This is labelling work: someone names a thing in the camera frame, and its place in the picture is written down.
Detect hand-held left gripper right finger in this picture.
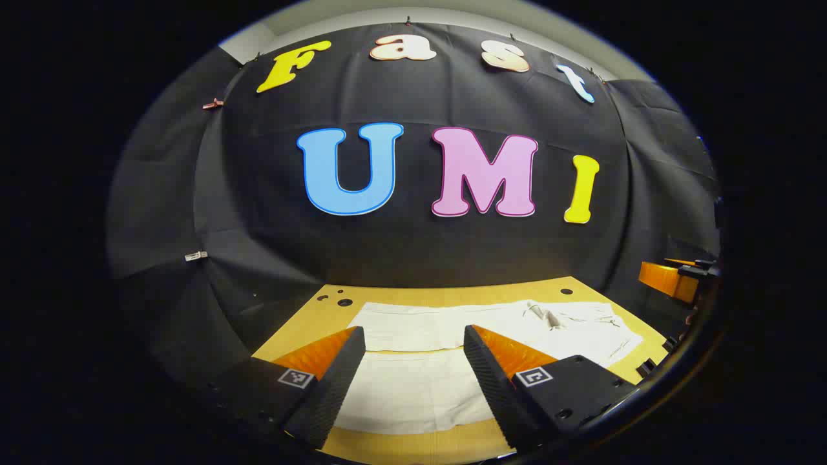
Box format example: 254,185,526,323
463,324,644,453

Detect black backdrop cloth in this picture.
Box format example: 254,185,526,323
107,23,721,388

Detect white jeans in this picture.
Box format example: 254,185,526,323
333,300,645,435

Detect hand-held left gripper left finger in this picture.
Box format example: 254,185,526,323
207,326,366,451

